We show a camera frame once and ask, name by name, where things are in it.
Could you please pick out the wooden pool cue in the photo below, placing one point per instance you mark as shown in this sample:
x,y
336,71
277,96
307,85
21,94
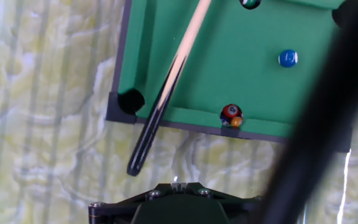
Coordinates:
x,y
172,77

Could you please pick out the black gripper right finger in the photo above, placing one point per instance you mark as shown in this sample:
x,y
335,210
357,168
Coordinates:
x,y
232,205

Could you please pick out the green marble-pattern mat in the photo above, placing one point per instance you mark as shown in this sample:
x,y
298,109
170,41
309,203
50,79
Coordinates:
x,y
42,124

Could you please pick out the orange pool ball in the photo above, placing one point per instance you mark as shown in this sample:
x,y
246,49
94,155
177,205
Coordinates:
x,y
236,121

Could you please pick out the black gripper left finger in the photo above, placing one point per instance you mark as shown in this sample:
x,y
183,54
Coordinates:
x,y
117,208

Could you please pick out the dark red pool ball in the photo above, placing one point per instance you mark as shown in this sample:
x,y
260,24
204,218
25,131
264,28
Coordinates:
x,y
231,110

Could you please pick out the blue white pool ball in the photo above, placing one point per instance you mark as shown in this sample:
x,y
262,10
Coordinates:
x,y
224,121

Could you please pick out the mini green pool table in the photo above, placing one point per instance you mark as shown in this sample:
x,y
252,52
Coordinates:
x,y
228,77

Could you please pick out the green pool ball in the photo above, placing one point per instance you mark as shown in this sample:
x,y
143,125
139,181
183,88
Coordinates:
x,y
250,3

